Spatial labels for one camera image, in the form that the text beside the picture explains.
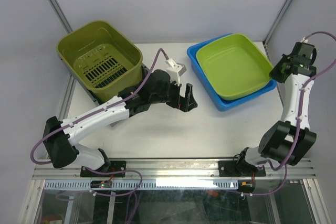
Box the right aluminium frame post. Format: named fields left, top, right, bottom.
left=263, top=0, right=293, bottom=46

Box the left aluminium frame post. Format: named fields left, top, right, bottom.
left=48, top=0, right=73, bottom=34

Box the lime green shallow tub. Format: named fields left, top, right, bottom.
left=196, top=34, right=273, bottom=101

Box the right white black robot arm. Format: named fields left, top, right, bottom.
left=235, top=40, right=317, bottom=175

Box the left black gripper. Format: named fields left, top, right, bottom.
left=151, top=79, right=197, bottom=113

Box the blue plastic tub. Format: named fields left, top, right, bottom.
left=186, top=33, right=277, bottom=111

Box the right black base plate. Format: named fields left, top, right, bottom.
left=218, top=160, right=266, bottom=177

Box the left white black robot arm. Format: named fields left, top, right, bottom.
left=43, top=70, right=197, bottom=176

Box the olive green slotted basket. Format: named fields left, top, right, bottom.
left=57, top=20, right=143, bottom=103

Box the white slotted cable duct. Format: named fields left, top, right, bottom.
left=44, top=178, right=238, bottom=191

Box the aluminium frame post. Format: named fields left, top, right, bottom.
left=48, top=0, right=73, bottom=34
left=263, top=0, right=293, bottom=46

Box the aluminium mounting rail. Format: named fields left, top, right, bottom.
left=33, top=157, right=316, bottom=180

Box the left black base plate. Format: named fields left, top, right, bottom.
left=80, top=159, right=127, bottom=177

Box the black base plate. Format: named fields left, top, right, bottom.
left=218, top=160, right=266, bottom=177
left=80, top=159, right=127, bottom=177

